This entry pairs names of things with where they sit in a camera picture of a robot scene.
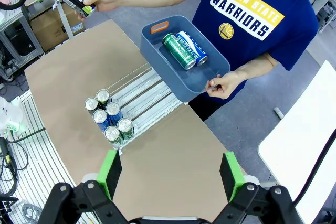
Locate person's left forearm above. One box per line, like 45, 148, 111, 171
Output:
236, 52, 280, 82

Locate grey coiled cable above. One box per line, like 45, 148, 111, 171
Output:
20, 202, 44, 223

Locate person in blue Warriors shirt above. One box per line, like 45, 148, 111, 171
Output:
183, 0, 320, 122

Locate clear plastic can dispenser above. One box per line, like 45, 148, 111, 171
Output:
106, 62, 190, 156

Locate thin black cable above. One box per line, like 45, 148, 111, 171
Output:
6, 127, 47, 145

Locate person's left hand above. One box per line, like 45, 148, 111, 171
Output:
204, 71, 249, 101

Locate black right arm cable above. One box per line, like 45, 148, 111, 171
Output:
292, 131, 336, 206

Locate short grey pipe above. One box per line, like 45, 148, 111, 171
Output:
273, 106, 285, 120

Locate blue-grey bin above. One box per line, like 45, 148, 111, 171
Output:
139, 15, 231, 103

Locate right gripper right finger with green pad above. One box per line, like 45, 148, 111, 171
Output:
212, 152, 302, 224

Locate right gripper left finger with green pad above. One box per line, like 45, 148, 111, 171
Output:
36, 149, 129, 224

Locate black cable with yellow tag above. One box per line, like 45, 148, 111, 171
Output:
0, 137, 19, 198

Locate big brown cardboard box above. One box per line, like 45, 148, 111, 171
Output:
30, 2, 86, 53

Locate grey aluminium frame rack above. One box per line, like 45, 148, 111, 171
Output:
0, 3, 45, 83

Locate green cider can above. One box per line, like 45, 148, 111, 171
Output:
104, 125, 124, 147
117, 117, 135, 141
161, 33, 197, 70

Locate black computer case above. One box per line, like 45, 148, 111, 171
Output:
4, 24, 36, 57

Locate white slatted robot base plate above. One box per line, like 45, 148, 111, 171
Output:
0, 90, 100, 224

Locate blue Pocari Sweat can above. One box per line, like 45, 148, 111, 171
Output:
92, 109, 111, 133
175, 30, 209, 67
105, 101, 123, 126

